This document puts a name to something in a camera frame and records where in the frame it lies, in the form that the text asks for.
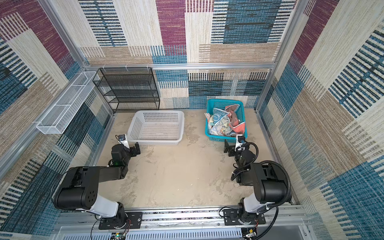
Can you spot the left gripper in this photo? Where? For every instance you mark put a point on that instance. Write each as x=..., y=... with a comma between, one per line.
x=134, y=148

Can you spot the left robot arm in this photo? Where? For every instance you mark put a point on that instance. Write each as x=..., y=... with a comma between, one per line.
x=78, y=190

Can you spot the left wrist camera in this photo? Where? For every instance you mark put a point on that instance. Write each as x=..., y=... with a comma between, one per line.
x=123, y=140

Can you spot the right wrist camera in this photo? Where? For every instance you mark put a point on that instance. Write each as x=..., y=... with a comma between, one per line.
x=240, y=143

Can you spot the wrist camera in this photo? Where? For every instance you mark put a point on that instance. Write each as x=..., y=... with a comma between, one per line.
x=123, y=140
x=240, y=143

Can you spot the aluminium front rail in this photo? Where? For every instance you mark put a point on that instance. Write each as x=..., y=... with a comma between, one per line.
x=178, y=218

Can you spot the pink red towel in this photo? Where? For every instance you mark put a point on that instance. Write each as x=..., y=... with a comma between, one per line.
x=236, y=125

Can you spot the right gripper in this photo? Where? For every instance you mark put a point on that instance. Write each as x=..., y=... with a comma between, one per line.
x=229, y=146

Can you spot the white plastic basket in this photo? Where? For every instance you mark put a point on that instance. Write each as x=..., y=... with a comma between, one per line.
x=158, y=127

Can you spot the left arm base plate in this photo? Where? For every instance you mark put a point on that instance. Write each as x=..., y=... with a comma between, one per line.
x=129, y=220

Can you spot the blue bunny towel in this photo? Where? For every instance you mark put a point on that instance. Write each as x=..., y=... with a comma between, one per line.
x=218, y=123

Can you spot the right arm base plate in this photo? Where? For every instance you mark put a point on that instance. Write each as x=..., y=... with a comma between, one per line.
x=234, y=217

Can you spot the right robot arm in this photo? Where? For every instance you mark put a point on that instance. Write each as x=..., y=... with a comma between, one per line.
x=270, y=181

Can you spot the black wire shelf rack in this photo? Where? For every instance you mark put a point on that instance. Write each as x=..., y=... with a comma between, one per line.
x=128, y=89

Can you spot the teal plastic basket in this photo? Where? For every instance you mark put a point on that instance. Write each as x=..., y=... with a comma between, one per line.
x=221, y=104

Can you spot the white wire wall basket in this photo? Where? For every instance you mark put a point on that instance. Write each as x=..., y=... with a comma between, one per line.
x=57, y=119

